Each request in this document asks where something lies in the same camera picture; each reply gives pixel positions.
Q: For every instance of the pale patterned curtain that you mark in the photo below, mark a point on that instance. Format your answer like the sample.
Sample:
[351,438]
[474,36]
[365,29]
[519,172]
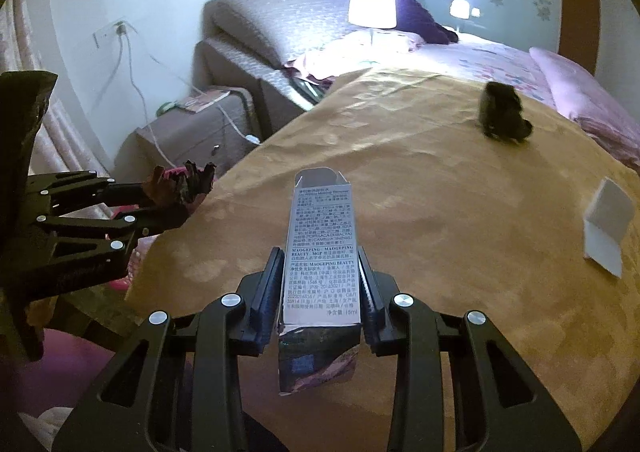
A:
[65,146]

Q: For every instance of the white wall socket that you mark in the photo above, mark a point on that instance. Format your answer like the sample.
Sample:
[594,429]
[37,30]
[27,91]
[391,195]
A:
[107,32]

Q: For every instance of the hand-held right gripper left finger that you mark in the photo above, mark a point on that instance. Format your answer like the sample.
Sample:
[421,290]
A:
[267,282]

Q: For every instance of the white shade table lamp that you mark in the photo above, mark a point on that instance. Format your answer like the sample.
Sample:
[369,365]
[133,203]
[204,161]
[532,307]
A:
[372,4]

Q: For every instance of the floral bed sheet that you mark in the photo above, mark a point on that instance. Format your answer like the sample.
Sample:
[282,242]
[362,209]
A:
[490,61]

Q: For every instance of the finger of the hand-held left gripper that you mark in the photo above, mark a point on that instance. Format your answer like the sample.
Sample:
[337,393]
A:
[100,242]
[90,192]

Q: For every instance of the grey patterned headboard cushion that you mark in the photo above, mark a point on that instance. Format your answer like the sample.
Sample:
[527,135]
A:
[285,21]

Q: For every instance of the grey nightstand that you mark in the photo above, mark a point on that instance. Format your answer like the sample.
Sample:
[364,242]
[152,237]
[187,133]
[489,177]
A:
[190,136]

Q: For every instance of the dark purple clothing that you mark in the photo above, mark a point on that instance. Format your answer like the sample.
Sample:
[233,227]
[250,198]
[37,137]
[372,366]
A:
[420,16]

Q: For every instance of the dark brown torn paper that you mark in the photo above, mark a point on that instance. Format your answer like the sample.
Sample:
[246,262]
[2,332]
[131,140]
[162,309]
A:
[500,111]

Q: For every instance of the pink plastic basket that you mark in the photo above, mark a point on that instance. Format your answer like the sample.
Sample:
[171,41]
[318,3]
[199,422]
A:
[119,285]

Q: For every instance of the pink quilt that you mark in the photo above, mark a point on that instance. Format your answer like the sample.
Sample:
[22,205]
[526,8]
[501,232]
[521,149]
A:
[590,91]

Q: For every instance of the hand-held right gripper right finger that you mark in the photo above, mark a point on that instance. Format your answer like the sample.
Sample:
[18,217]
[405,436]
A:
[369,292]

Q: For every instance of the small green object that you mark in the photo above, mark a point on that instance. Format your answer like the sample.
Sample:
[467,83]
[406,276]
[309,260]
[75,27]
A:
[166,107]

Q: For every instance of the grey upholstered bed frame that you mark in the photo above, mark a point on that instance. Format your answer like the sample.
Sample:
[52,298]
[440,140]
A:
[230,71]

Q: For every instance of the colourful book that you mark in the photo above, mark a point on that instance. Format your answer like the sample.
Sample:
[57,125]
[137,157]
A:
[205,100]

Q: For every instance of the brown wooden panel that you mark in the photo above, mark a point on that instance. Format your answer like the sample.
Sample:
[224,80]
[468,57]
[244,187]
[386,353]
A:
[580,21]

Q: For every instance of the printed white carton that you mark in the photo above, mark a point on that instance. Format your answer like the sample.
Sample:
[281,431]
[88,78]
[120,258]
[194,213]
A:
[320,252]

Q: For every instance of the pink ruffled pillow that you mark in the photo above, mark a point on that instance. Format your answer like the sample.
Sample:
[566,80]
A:
[340,49]

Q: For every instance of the grey green fitted sheet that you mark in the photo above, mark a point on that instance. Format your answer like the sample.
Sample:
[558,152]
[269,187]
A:
[325,86]

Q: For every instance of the white folded card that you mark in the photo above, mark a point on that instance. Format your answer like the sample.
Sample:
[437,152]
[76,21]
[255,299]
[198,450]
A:
[605,237]

